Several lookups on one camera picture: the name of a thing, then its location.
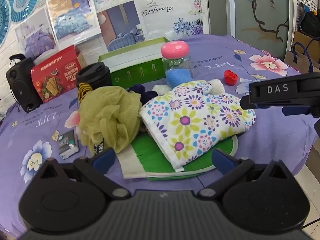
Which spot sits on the small dark tissue packet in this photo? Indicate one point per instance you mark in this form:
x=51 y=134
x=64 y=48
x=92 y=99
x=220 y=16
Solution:
x=68 y=145

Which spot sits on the green cardboard box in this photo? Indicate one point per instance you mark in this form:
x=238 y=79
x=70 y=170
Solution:
x=135 y=75

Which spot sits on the dark purple knitted cloth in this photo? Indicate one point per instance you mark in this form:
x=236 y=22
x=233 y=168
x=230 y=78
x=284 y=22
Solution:
x=147 y=96

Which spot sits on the red cracker box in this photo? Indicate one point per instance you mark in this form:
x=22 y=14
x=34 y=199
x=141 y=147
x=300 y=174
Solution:
x=55 y=77

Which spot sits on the plaid bedding picture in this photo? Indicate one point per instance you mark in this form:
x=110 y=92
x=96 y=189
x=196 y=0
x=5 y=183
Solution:
x=120 y=27

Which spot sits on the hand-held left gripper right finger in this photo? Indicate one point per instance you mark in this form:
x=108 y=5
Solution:
x=221 y=159

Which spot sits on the purple floral bedsheet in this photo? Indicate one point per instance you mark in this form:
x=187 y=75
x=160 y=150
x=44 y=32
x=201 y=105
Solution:
x=37 y=130

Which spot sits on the purple bedding picture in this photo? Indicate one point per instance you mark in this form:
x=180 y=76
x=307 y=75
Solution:
x=35 y=40

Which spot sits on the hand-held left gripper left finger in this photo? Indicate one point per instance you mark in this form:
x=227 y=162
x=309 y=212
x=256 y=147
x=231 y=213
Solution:
x=105 y=159

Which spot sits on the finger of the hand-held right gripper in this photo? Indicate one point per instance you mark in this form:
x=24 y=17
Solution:
x=250 y=105

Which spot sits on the frosted glass door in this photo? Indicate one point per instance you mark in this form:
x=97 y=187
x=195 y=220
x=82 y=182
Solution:
x=260 y=10

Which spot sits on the blue bedding picture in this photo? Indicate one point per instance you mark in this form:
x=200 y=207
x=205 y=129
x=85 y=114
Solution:
x=72 y=17

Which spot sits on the black cup with lid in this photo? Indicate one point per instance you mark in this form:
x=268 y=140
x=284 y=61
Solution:
x=93 y=73

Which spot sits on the black speaker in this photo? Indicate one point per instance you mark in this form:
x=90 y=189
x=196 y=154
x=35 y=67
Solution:
x=22 y=85

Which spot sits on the olive green mesh bath pouf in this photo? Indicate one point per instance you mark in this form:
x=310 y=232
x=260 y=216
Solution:
x=107 y=110

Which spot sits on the blue fuzzy cloth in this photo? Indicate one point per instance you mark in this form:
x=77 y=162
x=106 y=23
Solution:
x=178 y=78

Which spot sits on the black bag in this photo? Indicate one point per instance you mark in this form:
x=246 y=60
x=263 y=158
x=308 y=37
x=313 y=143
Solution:
x=311 y=22

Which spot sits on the black printed tag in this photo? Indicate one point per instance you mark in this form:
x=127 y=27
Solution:
x=96 y=149

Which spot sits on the red rose ornament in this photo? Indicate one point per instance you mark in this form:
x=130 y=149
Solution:
x=230 y=78

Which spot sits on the clear jar with pink lid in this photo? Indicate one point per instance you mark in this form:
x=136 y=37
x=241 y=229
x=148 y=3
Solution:
x=175 y=52

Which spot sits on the white plush cloth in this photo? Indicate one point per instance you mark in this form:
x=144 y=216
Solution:
x=216 y=87

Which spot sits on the white floral packaging sheet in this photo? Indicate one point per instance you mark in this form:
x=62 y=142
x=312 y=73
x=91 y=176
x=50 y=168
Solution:
x=165 y=7

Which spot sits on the floral print cloth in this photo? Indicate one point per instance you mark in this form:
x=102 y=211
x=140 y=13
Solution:
x=195 y=120

